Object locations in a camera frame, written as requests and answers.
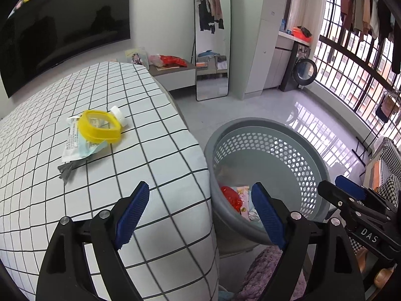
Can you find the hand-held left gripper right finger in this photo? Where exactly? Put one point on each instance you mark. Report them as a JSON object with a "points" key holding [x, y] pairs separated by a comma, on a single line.
{"points": [[268, 216]]}

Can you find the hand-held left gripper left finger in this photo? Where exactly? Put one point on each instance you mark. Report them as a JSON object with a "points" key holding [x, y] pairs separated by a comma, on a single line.
{"points": [[131, 216]]}

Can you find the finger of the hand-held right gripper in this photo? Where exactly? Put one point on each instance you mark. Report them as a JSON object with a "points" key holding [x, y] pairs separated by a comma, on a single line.
{"points": [[349, 185], [335, 194]]}

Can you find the pink wipes packet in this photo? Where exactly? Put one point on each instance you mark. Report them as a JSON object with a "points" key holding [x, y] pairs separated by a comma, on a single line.
{"points": [[242, 200]]}

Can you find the grey perforated laundry basket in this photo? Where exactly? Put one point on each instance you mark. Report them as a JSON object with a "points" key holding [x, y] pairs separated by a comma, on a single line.
{"points": [[307, 169]]}

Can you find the red plastic bag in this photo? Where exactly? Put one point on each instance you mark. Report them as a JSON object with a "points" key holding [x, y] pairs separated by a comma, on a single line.
{"points": [[228, 194]]}

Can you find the person's right hand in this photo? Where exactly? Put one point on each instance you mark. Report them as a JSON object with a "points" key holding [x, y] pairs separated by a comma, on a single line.
{"points": [[383, 277]]}

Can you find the houndstooth chair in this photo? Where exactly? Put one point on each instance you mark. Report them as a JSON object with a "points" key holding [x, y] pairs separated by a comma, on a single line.
{"points": [[390, 163]]}

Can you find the purple fluffy rug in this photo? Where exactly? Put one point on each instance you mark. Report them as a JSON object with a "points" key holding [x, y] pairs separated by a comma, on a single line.
{"points": [[263, 272]]}

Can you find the white checkered bed sheet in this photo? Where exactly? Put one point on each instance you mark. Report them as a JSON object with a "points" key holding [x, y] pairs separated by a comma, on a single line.
{"points": [[156, 150]]}

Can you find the grey cloth strip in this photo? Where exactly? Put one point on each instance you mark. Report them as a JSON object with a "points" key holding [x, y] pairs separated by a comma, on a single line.
{"points": [[67, 171]]}

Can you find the yellow tape roll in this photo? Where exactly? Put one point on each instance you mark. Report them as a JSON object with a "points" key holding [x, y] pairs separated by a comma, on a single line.
{"points": [[94, 134]]}

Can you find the small hanging clothes rack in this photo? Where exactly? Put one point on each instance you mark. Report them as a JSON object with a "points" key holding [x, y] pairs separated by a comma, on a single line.
{"points": [[388, 103]]}

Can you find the white printed flat packet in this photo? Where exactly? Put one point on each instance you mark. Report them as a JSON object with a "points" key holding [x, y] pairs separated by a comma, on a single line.
{"points": [[73, 141]]}

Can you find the small white bottle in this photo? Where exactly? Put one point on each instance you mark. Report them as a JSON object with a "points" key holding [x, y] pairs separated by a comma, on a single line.
{"points": [[119, 116]]}

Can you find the black window grille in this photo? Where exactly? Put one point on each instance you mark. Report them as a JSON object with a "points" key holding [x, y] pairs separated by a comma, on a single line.
{"points": [[344, 69]]}

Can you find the dark front-load washing machine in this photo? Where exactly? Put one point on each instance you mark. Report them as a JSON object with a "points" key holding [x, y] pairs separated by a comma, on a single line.
{"points": [[305, 69]]}

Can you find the low grey cabinet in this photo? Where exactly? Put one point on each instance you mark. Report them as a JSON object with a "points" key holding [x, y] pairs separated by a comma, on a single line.
{"points": [[175, 76]]}

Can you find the black framed standing mirror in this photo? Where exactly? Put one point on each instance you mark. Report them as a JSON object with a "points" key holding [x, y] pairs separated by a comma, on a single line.
{"points": [[213, 69]]}

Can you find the pink plastic bag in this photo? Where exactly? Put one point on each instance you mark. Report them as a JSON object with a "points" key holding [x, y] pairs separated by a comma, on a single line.
{"points": [[155, 59]]}

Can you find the tall white cabinet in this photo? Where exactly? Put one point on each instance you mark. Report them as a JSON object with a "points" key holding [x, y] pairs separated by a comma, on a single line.
{"points": [[260, 53]]}

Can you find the orange plastic basin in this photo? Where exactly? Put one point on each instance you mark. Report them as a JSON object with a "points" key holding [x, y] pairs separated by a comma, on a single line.
{"points": [[299, 33]]}

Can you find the red bag with yellow print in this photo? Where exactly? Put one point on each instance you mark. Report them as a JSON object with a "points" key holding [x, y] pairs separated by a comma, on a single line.
{"points": [[172, 60]]}

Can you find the blue container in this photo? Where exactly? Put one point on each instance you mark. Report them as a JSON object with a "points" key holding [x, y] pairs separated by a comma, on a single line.
{"points": [[283, 25]]}

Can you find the row of hanging clothes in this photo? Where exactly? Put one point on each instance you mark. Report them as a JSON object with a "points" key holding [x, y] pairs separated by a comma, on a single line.
{"points": [[366, 9]]}

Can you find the clear photo frame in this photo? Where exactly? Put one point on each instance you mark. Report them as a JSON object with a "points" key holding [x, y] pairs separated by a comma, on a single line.
{"points": [[136, 58]]}

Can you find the black wall television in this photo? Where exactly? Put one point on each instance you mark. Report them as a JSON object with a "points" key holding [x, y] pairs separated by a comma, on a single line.
{"points": [[62, 31]]}

